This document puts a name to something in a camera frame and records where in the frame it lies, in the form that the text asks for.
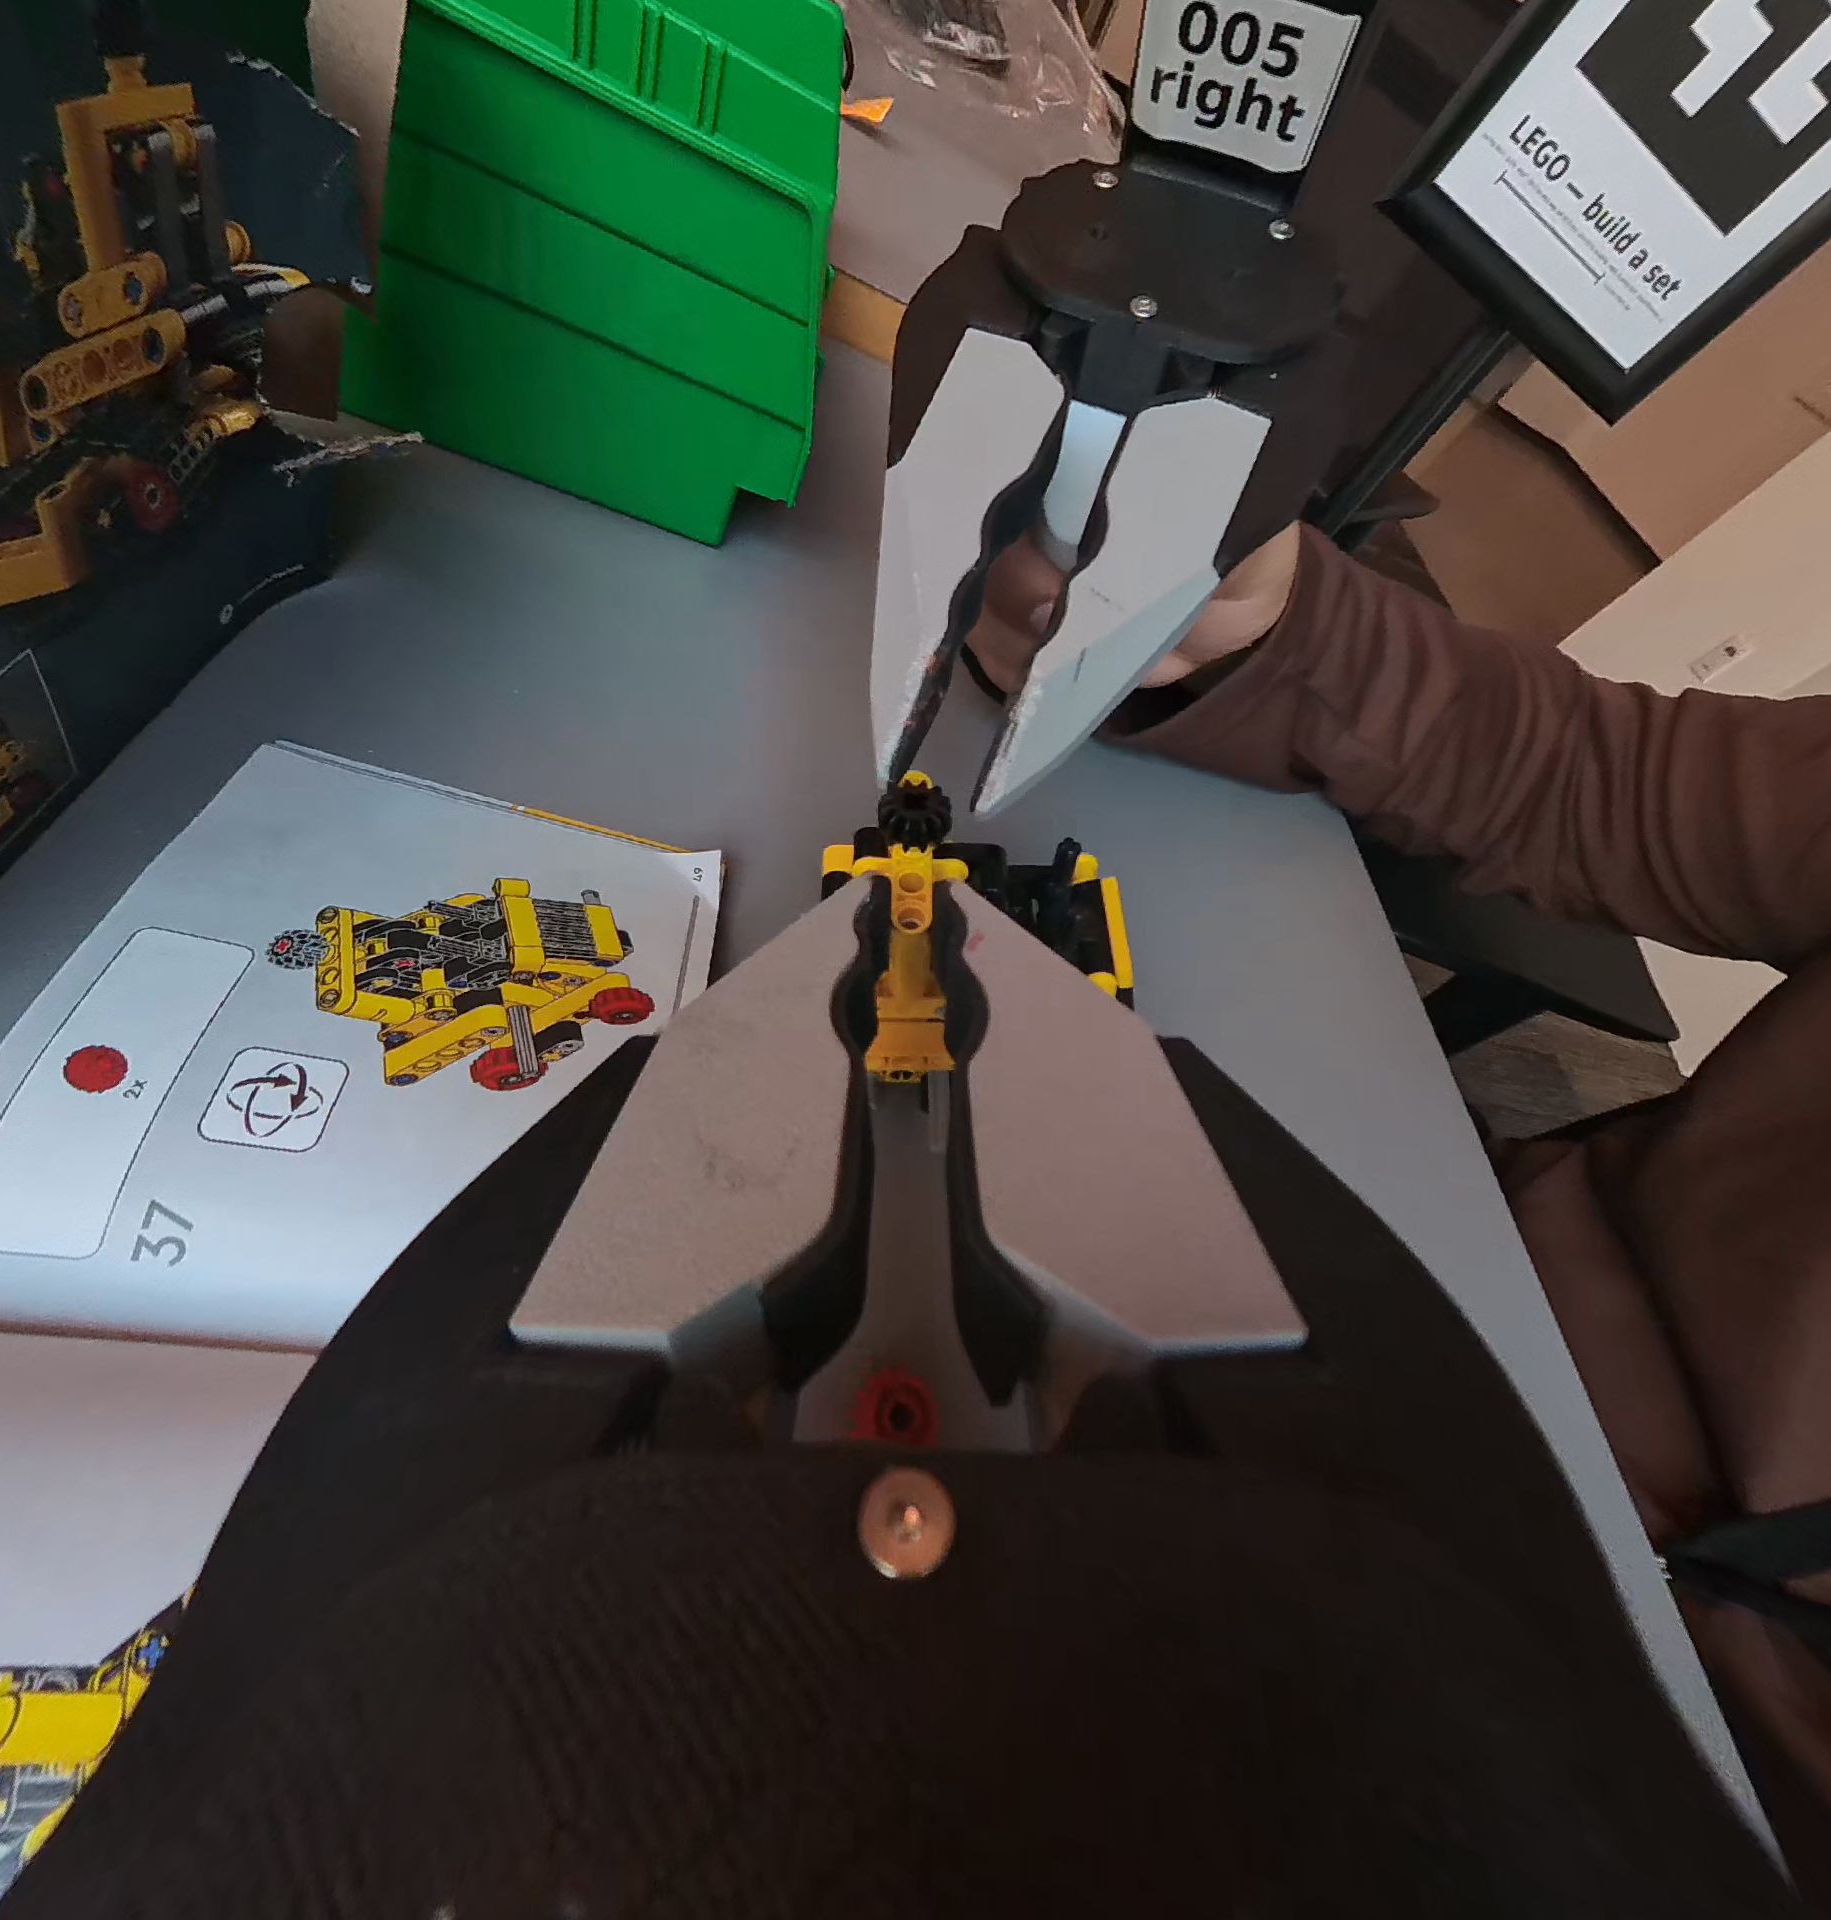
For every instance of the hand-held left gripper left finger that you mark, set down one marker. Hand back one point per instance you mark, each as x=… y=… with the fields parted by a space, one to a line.
x=661 y=1170

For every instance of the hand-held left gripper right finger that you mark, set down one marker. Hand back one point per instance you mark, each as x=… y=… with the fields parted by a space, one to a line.
x=1126 y=1185

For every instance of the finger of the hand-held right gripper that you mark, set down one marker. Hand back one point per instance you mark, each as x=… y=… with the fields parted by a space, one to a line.
x=930 y=494
x=1156 y=554

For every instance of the yellow lego assembly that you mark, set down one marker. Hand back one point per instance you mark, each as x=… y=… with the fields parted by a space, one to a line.
x=908 y=1020

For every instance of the black lego gear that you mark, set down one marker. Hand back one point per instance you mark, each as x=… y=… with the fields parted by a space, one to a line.
x=912 y=819

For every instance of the person's right forearm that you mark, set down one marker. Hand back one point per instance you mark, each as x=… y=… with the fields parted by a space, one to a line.
x=1456 y=720

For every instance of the yellow black lego chassis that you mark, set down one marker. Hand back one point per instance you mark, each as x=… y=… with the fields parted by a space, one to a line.
x=1108 y=930

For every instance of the red lego gear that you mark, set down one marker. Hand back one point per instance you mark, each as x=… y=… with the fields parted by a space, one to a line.
x=874 y=1402

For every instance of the lego instruction booklet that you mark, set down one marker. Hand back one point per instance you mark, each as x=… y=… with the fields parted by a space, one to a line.
x=405 y=870

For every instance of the dark printed lego box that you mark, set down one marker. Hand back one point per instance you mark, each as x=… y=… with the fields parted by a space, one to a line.
x=105 y=375

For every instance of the person's right hand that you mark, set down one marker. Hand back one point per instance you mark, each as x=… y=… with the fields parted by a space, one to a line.
x=1238 y=609

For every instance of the clear plastic bag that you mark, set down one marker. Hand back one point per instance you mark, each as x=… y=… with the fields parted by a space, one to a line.
x=990 y=61

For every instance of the small orange piece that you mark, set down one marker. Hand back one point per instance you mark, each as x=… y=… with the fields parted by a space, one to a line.
x=864 y=108

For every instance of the brown cardboard box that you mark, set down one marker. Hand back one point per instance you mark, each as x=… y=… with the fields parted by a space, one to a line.
x=1546 y=510

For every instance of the green plastic bin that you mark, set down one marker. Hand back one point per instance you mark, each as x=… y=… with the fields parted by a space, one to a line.
x=587 y=301

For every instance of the black framed sign stand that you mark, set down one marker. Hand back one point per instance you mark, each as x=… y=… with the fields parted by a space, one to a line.
x=1606 y=224

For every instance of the black chair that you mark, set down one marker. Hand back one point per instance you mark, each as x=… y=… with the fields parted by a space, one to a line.
x=1530 y=945

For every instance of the person's leg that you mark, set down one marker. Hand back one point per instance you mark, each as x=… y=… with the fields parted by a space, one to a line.
x=1756 y=1275

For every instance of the white wall outlet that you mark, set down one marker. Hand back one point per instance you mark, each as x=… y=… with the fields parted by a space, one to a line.
x=1722 y=657

